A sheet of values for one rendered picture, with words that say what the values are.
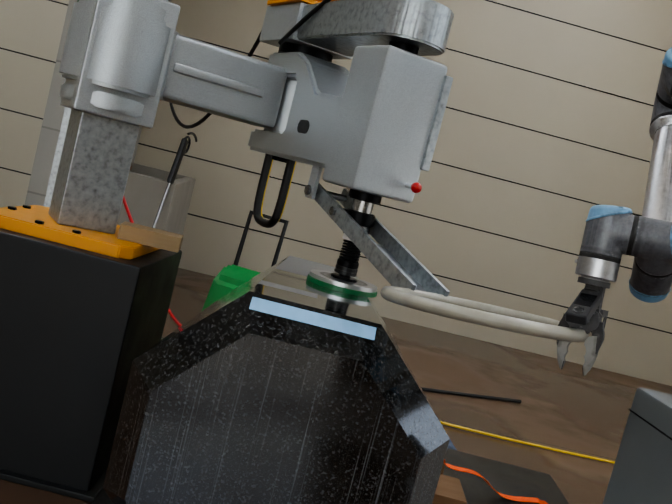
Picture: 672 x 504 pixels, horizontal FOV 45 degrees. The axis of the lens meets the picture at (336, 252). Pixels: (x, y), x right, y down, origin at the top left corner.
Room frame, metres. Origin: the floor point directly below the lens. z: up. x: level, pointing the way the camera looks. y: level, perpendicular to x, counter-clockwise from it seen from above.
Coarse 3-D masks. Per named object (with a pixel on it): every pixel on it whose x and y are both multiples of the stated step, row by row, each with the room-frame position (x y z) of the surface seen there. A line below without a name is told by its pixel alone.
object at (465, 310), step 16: (384, 288) 1.87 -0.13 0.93; (400, 288) 2.01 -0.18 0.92; (400, 304) 1.78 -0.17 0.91; (416, 304) 1.73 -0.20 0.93; (432, 304) 1.70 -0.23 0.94; (448, 304) 1.69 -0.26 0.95; (464, 304) 2.11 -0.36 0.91; (480, 304) 2.12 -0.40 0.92; (464, 320) 1.67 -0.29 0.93; (480, 320) 1.66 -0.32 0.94; (496, 320) 1.66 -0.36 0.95; (512, 320) 1.66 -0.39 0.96; (528, 320) 1.68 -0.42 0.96; (544, 320) 2.02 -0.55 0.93; (544, 336) 1.68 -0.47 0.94; (560, 336) 1.70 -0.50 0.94; (576, 336) 1.73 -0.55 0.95
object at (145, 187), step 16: (128, 176) 4.98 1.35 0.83; (144, 176) 4.99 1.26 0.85; (160, 176) 6.21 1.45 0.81; (176, 176) 6.22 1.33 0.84; (128, 192) 4.98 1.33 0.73; (144, 192) 4.99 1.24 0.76; (160, 192) 5.00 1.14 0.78; (176, 192) 5.15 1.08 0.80; (192, 192) 6.27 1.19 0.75; (144, 208) 4.99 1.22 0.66; (176, 208) 5.38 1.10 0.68; (144, 224) 4.99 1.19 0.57; (160, 224) 5.00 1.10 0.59; (176, 224) 5.62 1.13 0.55
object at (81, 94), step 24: (96, 0) 2.55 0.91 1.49; (120, 0) 2.56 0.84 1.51; (144, 0) 2.59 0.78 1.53; (96, 24) 2.54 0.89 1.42; (168, 24) 2.65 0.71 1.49; (168, 48) 2.66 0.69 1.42; (72, 96) 2.58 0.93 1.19; (96, 96) 2.56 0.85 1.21; (120, 96) 2.60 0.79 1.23; (120, 120) 2.62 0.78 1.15; (144, 120) 2.65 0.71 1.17
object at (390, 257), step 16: (304, 192) 2.59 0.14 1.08; (320, 192) 2.58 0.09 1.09; (336, 208) 2.47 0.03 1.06; (352, 224) 2.37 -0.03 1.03; (352, 240) 2.35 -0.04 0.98; (368, 240) 2.28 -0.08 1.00; (384, 240) 2.41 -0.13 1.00; (368, 256) 2.26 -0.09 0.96; (384, 256) 2.19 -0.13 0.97; (400, 256) 2.32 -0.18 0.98; (384, 272) 2.17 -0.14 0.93; (400, 272) 2.11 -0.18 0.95; (416, 272) 2.24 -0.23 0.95; (416, 288) 2.17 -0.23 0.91; (432, 288) 2.16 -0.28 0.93
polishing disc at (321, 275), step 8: (312, 272) 2.42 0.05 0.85; (320, 272) 2.47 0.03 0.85; (328, 272) 2.52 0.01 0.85; (320, 280) 2.38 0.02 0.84; (328, 280) 2.36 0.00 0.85; (336, 280) 2.38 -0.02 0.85; (360, 280) 2.53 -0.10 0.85; (352, 288) 2.36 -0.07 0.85; (360, 288) 2.37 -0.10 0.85; (368, 288) 2.39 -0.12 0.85; (376, 288) 2.43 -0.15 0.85
